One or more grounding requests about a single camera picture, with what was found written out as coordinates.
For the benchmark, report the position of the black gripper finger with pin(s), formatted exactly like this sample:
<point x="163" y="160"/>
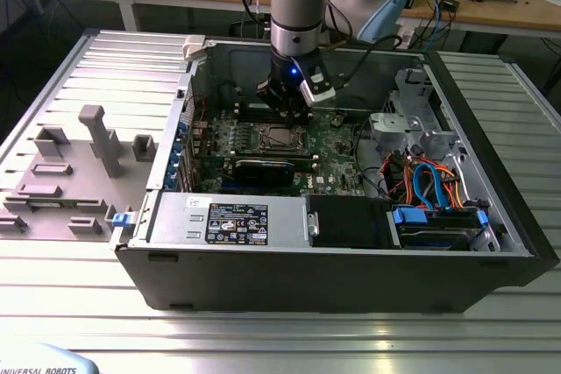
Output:
<point x="302" y="115"/>
<point x="274" y="93"/>

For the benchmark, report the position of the small black box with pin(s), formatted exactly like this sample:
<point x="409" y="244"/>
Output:
<point x="450" y="4"/>

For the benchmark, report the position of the blue case latch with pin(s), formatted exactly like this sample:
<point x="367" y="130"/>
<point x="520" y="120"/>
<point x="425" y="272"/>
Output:
<point x="122" y="220"/>

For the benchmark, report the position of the silver power supply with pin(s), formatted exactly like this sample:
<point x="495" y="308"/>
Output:
<point x="175" y="220"/>

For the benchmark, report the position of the silver CPU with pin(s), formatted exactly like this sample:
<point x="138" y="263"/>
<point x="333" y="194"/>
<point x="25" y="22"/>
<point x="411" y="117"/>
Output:
<point x="282" y="139"/>

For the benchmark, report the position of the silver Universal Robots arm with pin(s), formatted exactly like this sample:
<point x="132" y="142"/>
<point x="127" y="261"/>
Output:
<point x="296" y="6"/>

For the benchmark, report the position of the silver drive cage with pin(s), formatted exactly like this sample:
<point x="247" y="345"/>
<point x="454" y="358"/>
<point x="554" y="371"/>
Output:
<point x="388" y="124"/>

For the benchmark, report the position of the black PC case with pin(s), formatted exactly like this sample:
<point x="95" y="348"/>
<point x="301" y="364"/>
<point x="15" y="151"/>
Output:
<point x="307" y="277"/>

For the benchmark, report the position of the grey parts rack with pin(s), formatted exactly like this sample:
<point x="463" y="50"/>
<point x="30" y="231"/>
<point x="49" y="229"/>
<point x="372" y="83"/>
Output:
<point x="83" y="172"/>

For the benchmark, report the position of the hard disk in blue carrier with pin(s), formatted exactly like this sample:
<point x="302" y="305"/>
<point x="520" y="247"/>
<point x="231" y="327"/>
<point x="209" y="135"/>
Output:
<point x="409" y="217"/>

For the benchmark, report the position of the green RAM stick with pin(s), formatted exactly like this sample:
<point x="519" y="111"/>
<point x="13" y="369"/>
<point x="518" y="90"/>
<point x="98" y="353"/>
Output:
<point x="57" y="205"/>

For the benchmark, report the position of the green motherboard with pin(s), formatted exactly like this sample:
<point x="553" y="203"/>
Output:
<point x="337" y="164"/>

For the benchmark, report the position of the black graphics card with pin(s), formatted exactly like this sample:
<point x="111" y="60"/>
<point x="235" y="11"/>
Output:
<point x="254" y="174"/>

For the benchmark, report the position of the round coin battery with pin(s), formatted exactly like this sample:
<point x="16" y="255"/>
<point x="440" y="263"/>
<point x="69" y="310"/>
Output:
<point x="338" y="119"/>

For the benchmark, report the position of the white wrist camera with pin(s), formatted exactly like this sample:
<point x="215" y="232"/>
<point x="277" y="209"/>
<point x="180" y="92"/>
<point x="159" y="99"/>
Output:
<point x="322" y="96"/>

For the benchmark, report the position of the CPU socket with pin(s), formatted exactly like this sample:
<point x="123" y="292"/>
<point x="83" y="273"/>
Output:
<point x="260" y="143"/>

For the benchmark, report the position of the black optical drive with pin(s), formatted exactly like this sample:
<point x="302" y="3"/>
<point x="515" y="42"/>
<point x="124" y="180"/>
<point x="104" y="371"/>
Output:
<point x="346" y="220"/>

